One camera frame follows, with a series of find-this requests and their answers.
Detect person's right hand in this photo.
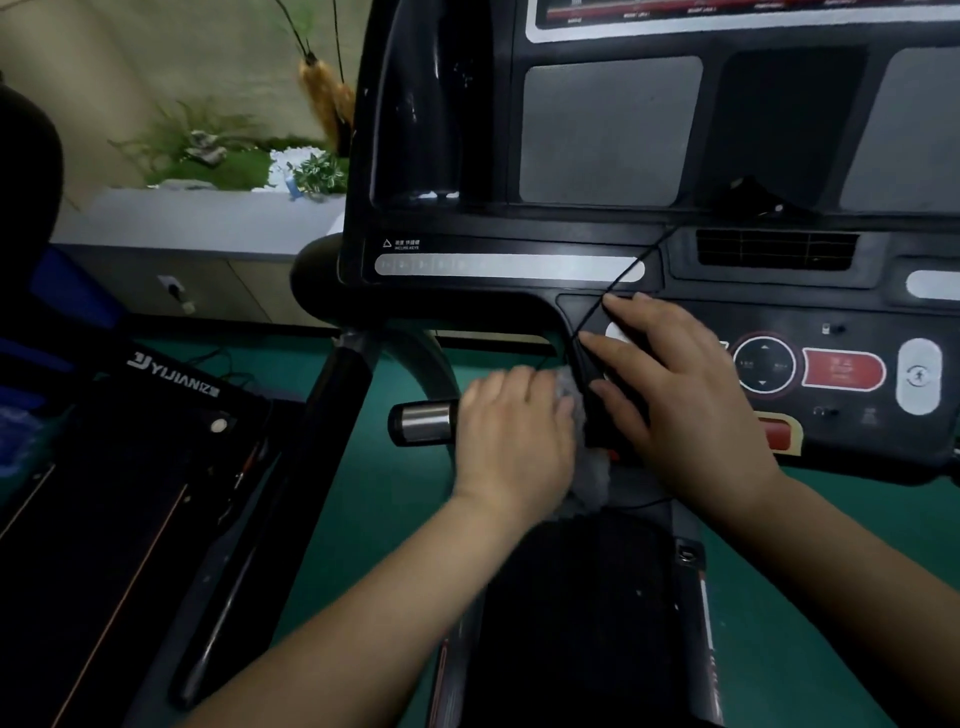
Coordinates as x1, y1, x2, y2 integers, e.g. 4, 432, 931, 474
579, 291, 786, 520

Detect person's left hand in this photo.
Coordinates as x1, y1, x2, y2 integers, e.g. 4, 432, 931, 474
450, 366, 579, 522

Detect grey cleaning cloth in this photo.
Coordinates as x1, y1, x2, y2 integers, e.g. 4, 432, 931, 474
551, 367, 615, 520

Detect person's right forearm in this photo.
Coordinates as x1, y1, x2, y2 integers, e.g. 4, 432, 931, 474
712, 471, 960, 728

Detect person's left forearm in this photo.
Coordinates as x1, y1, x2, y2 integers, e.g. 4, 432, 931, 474
178, 491, 543, 728

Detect silver pulse grip sensor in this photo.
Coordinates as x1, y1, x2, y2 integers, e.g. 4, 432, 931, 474
387, 399, 460, 447

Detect black treadmill console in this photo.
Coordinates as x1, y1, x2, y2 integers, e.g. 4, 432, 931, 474
339, 0, 960, 489

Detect black treadmill belt deck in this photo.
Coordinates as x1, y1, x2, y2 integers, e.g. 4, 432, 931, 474
431, 495, 725, 728

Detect red stop button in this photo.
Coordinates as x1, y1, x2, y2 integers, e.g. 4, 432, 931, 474
801, 346, 888, 393

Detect white oval start button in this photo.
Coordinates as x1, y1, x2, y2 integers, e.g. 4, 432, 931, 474
896, 337, 944, 417

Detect white flower bunch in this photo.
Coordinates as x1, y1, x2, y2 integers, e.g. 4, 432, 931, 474
266, 146, 325, 198

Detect dried orange flower stalk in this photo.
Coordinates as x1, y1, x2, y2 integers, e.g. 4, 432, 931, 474
273, 0, 358, 157

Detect grey low cabinet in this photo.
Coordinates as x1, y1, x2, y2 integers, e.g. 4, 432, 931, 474
48, 186, 348, 331

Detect white plug in socket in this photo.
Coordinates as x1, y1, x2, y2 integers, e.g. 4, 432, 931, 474
157, 274, 198, 316

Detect green artificial plant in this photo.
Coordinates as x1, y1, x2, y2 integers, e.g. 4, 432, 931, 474
111, 101, 351, 198

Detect black neighbouring treadmill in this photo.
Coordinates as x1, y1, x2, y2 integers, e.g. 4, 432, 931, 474
0, 330, 305, 728

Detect black chair back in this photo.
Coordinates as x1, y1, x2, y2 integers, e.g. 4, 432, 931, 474
0, 81, 66, 316

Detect thin black safety cord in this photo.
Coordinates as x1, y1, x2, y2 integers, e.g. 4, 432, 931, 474
536, 225, 680, 372

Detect black floor cables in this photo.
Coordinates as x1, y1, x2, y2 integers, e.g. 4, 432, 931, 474
180, 345, 260, 391

